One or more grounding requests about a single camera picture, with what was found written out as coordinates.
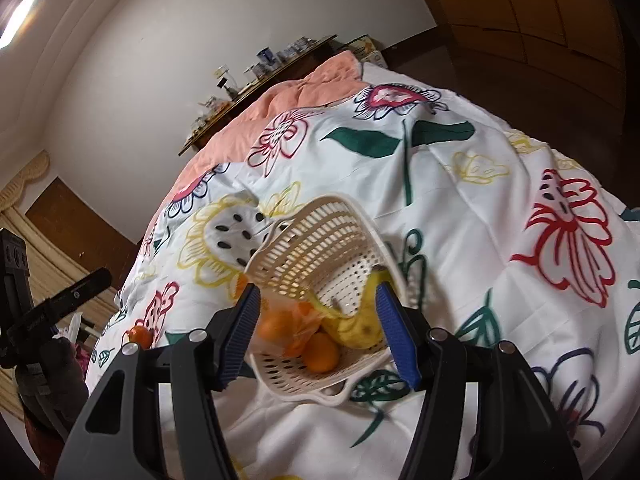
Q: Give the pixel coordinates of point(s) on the beige curtain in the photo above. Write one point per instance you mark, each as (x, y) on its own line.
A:
(25, 205)

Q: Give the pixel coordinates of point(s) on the red tomato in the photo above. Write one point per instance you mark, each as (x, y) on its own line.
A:
(140, 336)

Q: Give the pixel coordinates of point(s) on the wooden wardrobe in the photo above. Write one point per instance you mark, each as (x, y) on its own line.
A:
(525, 10)

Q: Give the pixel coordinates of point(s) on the ceiling light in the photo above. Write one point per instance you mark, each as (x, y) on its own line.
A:
(17, 20)

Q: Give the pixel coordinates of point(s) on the white floral blanket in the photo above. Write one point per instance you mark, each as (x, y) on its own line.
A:
(475, 240)

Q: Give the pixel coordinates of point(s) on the person's left hand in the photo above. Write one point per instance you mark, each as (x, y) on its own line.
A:
(57, 375)

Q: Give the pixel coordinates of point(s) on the group of small jars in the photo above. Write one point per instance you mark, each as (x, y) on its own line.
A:
(210, 110)

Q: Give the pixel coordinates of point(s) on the yellow cardboard box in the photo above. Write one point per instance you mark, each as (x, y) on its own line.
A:
(362, 49)

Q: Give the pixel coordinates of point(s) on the wooden shelf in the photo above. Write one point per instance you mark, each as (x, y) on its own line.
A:
(260, 86)

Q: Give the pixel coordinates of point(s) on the cream plastic basket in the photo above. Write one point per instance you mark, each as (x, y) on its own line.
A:
(320, 240)

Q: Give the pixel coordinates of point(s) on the plastic bag of mandarins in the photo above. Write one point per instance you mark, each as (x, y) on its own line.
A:
(285, 325)

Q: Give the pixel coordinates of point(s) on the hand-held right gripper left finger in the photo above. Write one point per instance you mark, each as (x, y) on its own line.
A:
(240, 335)

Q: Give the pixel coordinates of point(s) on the yellow banana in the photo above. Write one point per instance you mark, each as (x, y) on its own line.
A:
(360, 332)

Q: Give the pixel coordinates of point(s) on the wooden door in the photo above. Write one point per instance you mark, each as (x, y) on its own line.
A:
(75, 225)

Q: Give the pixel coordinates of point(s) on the large orange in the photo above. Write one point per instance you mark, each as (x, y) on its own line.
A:
(322, 352)

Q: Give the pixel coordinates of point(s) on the group of small cups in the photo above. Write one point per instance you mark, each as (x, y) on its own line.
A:
(295, 46)

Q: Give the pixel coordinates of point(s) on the blue and white box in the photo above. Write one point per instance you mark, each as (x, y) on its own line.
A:
(265, 58)

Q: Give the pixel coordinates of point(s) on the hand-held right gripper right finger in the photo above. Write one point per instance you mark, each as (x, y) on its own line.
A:
(397, 335)

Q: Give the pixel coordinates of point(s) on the glass pitcher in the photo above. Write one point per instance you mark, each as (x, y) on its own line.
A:
(226, 80)

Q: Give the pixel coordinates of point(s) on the pink quilt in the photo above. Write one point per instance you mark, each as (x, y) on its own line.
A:
(280, 110)

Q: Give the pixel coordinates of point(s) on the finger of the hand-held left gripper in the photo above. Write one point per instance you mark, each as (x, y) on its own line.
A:
(70, 297)

